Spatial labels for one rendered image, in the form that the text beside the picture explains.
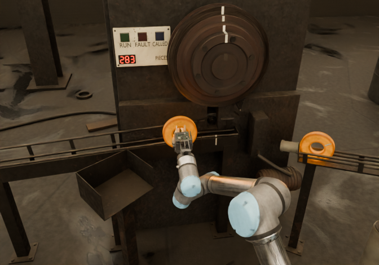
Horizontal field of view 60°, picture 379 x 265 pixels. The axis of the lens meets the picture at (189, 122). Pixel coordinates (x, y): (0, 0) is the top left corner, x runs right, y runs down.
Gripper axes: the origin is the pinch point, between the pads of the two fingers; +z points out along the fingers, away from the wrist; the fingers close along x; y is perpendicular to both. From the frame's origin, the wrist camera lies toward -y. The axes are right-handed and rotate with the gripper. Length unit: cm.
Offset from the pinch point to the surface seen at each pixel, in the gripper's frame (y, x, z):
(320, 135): -6, -66, -7
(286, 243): -81, -61, -25
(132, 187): -20.1, 23.5, -14.9
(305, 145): -14, -62, -6
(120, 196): -19.4, 28.8, -19.4
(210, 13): 43, -16, 24
